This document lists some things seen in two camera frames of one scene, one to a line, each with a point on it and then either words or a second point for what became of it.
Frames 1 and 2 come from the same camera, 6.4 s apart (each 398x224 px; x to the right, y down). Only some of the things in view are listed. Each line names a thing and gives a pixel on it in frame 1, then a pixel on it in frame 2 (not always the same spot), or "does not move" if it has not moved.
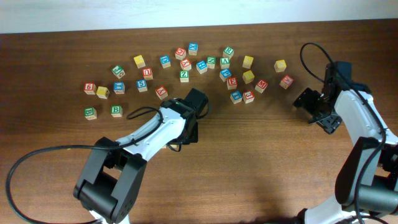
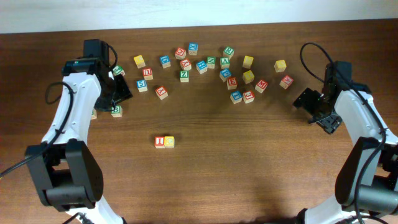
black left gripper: [193, 138] -> [125, 94]
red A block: [286, 81] does not move
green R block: [228, 52] does not move
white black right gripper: [305, 101] does not move
